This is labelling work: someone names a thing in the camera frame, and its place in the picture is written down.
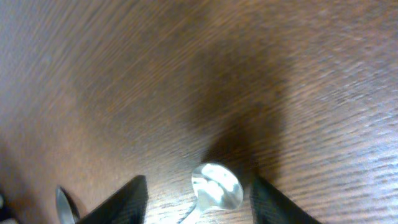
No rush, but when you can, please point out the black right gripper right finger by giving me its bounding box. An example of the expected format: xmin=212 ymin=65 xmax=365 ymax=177
xmin=250 ymin=176 xmax=321 ymax=224

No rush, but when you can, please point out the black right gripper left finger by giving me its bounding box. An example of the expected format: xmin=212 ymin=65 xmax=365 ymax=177
xmin=78 ymin=175 xmax=149 ymax=224

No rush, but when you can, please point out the small silver spoon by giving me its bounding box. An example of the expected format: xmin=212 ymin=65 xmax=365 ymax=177
xmin=181 ymin=163 xmax=244 ymax=224
xmin=55 ymin=186 xmax=77 ymax=224

